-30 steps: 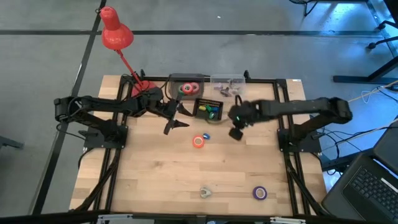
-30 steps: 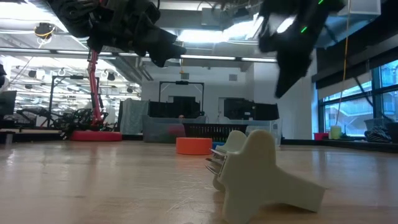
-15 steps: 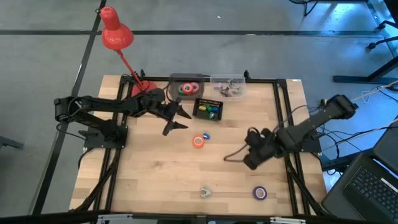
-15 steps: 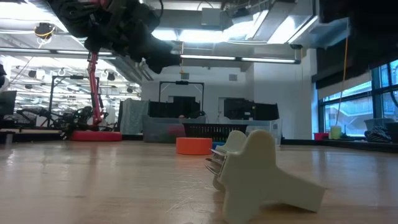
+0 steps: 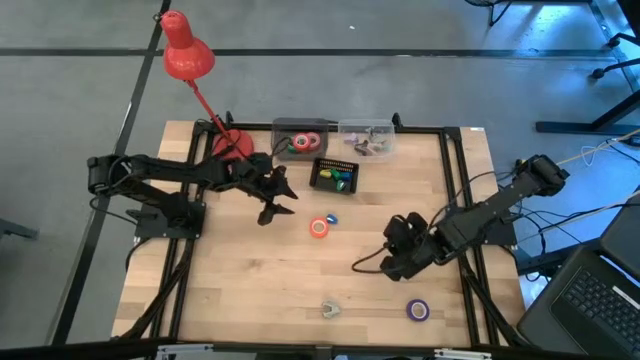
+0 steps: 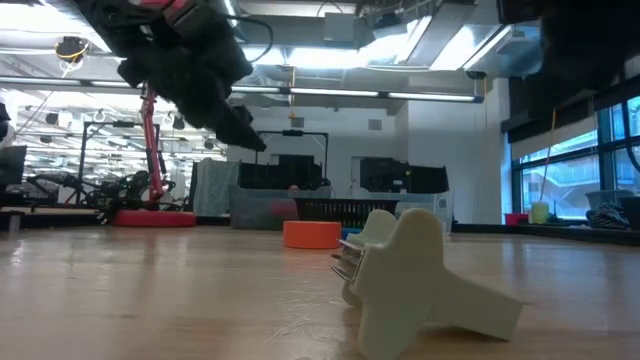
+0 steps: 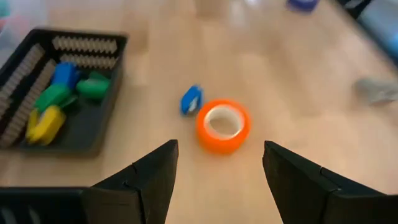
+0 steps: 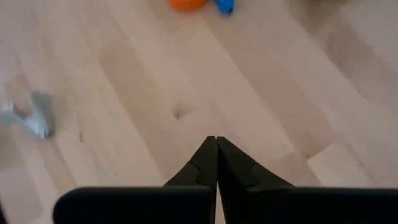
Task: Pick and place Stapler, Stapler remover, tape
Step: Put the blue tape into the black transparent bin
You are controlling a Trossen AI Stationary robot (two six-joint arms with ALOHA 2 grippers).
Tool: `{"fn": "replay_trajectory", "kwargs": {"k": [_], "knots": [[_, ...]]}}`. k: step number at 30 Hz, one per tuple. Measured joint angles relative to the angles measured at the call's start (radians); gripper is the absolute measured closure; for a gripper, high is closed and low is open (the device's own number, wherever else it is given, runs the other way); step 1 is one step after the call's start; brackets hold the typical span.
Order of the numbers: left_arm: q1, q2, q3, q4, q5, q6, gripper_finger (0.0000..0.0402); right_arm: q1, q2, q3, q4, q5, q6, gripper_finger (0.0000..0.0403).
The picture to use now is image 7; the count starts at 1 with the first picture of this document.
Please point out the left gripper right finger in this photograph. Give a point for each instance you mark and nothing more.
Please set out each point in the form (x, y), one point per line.
(304, 193)

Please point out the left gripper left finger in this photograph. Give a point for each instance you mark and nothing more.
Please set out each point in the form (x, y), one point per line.
(149, 186)

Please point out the orange tape roll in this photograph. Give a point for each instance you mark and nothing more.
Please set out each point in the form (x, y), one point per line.
(205, 137)

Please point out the blue mini stapler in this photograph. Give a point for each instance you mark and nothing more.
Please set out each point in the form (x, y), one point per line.
(190, 99)
(65, 74)

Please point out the green mini stapler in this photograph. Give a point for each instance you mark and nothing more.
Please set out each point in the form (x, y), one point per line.
(51, 98)
(93, 87)

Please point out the yellow mini stapler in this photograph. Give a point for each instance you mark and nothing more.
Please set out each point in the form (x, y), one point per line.
(46, 126)

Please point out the grey staple remover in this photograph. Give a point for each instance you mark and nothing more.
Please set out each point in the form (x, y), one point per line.
(376, 90)

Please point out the purple tape roll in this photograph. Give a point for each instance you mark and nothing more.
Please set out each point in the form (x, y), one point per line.
(303, 4)

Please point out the black mesh basket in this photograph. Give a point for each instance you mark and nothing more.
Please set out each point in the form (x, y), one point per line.
(87, 130)

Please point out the black aluminium table frame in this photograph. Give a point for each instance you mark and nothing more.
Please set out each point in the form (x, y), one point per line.
(351, 6)

